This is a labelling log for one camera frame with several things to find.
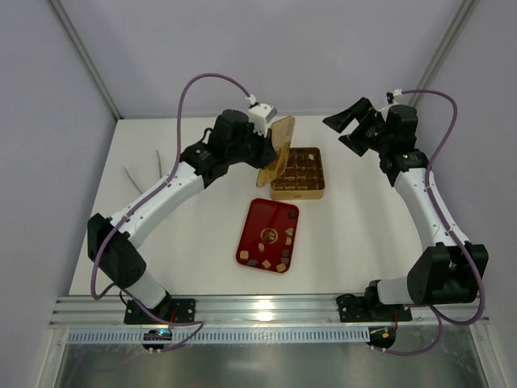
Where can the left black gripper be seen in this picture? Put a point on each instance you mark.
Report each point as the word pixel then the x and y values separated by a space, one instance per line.
pixel 266 150

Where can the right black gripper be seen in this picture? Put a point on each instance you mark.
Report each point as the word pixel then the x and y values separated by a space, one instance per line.
pixel 364 128

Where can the silver tin lid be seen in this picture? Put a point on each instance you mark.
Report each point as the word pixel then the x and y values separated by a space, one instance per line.
pixel 281 132

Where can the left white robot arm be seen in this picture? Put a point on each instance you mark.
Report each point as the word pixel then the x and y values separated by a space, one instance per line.
pixel 112 242

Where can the gold chocolate box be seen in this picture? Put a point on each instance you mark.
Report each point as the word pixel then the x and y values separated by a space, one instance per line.
pixel 303 177

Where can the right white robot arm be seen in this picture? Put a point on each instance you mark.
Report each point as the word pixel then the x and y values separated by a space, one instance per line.
pixel 450 268

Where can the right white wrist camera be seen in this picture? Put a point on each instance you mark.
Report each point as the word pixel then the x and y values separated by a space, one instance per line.
pixel 393 96

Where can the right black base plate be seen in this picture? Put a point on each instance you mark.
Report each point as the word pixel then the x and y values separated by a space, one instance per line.
pixel 357 309

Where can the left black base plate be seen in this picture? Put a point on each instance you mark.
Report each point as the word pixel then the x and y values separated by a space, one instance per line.
pixel 172 310

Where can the metal tongs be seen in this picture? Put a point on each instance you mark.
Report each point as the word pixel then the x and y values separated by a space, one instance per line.
pixel 144 174

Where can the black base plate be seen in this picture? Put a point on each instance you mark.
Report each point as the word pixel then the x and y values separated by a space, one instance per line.
pixel 172 310
pixel 357 309

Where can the red tray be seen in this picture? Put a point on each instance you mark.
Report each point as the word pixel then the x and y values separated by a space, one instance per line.
pixel 269 233

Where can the aluminium front rail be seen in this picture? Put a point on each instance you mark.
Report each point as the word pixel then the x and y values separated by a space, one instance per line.
pixel 229 320

